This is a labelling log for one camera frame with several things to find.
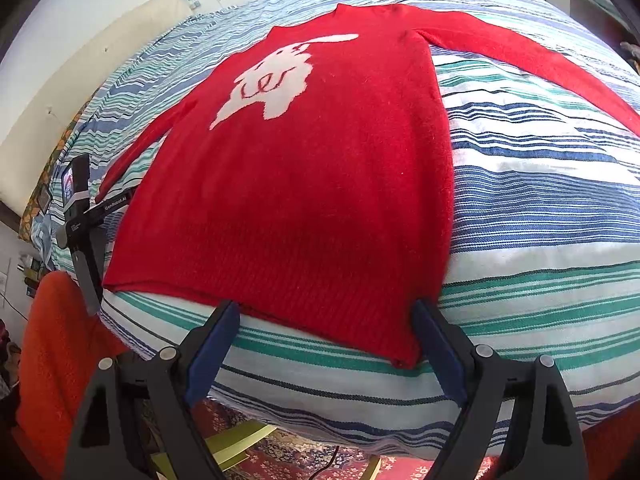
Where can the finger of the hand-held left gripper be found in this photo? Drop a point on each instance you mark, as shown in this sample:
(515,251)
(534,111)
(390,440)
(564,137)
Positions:
(90,280)

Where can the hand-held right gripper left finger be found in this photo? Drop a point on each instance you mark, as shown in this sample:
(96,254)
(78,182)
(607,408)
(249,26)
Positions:
(210,355)

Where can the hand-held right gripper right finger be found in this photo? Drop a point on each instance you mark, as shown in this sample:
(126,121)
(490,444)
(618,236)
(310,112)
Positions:
(440,355)

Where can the red sweater with white print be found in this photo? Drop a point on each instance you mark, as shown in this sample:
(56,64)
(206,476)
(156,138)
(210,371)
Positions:
(300,185)

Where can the orange fleece blanket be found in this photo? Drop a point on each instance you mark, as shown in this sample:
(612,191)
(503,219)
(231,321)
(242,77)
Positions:
(55,350)

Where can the red patterned rug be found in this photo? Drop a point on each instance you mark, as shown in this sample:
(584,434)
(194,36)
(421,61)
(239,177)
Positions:
(280,460)

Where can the beige padded headboard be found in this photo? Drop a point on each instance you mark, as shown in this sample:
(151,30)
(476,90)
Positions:
(75,85)

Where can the blue green striped bed cover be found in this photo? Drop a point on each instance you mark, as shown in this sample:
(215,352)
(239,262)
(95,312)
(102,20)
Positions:
(525,200)

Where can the dark wooden cabinet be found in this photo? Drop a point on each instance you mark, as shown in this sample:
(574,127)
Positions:
(590,10)

